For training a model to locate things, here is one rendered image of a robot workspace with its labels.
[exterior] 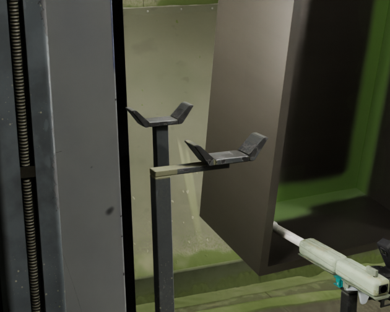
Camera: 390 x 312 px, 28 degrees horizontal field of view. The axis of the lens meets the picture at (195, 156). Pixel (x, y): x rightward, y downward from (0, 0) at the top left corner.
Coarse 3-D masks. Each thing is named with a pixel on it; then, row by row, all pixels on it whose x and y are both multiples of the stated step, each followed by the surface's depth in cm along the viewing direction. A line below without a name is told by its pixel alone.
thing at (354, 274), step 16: (288, 240) 211; (304, 240) 204; (304, 256) 204; (320, 256) 196; (336, 256) 193; (336, 272) 191; (352, 272) 185; (368, 272) 183; (368, 288) 181; (352, 304) 190
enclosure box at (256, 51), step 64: (256, 0) 192; (320, 0) 224; (384, 0) 235; (256, 64) 195; (320, 64) 234; (384, 64) 242; (256, 128) 199; (320, 128) 244; (384, 128) 246; (256, 192) 204; (320, 192) 256; (384, 192) 250; (256, 256) 208
